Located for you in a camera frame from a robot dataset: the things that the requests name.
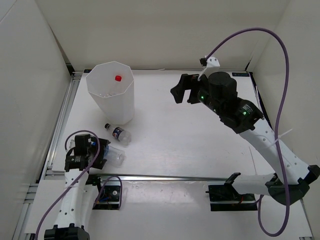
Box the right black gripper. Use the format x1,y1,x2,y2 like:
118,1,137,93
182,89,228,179
170,74,224,117

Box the blue label white cap bottle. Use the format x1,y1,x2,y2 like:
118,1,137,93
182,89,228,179
105,145,126,167

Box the Pepsi black cap bottle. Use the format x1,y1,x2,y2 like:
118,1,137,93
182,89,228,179
104,123,132,146

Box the red label plastic bottle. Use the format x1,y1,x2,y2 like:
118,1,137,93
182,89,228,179
107,75,122,97

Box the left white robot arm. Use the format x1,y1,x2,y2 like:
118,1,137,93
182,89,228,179
43,132,110,240

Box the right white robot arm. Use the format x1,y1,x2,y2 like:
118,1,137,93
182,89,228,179
170,71,320,205

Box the white octagonal plastic bin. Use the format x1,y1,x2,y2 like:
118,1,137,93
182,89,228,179
85,61,135,125

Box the white zip tie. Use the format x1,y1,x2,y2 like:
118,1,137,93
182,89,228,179
266,128,293,148

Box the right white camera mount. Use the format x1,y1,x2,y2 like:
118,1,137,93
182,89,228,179
198,56,220,81

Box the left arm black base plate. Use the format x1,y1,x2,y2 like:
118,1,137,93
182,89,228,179
93,180,123,211

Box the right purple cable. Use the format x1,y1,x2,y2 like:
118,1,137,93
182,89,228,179
199,27,291,237

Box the aluminium frame rail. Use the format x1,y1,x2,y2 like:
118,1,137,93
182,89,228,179
35,63,82,184

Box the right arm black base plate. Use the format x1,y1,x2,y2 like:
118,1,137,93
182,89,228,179
205,185,258,212

